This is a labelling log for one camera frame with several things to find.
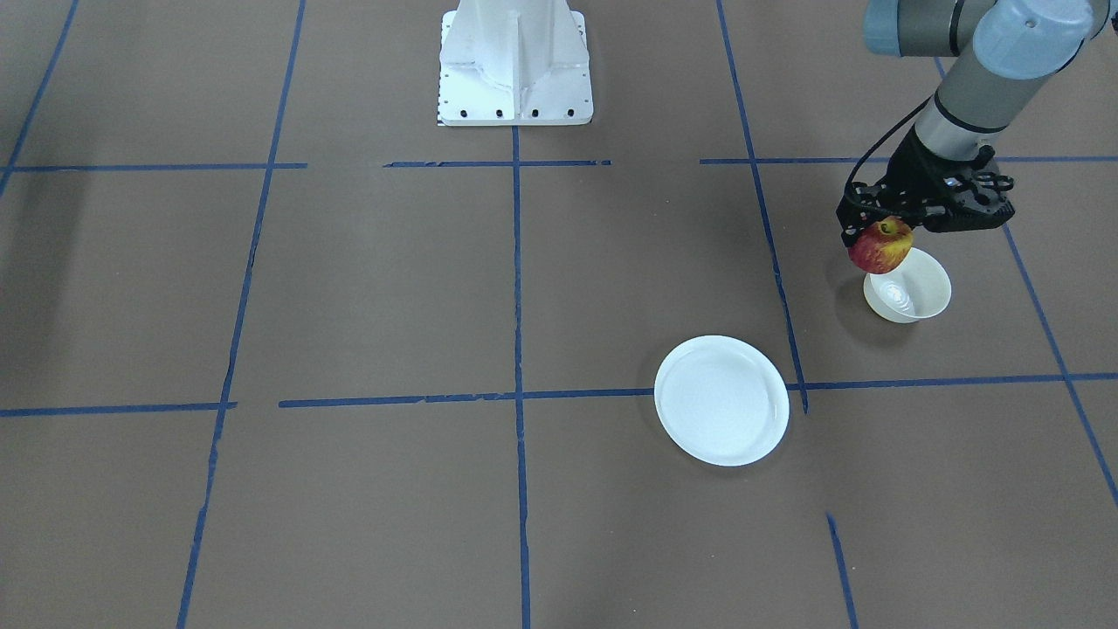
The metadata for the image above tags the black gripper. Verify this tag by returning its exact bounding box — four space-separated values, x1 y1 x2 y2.
836 128 996 248

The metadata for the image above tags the red yellow apple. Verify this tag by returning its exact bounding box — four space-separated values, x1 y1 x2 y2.
849 216 915 274

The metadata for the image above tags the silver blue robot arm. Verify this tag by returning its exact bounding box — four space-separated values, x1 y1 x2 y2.
836 1 1115 248

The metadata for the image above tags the white bowl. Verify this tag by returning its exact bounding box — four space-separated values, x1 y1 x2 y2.
863 248 953 325

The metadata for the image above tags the white round plate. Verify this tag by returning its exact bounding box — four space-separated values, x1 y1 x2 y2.
653 335 790 468

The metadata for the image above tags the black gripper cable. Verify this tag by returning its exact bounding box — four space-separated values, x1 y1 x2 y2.
844 96 934 197

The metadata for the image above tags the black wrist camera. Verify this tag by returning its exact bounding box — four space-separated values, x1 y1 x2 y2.
920 170 1017 232

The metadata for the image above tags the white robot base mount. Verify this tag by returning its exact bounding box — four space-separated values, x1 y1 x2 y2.
437 1 595 127

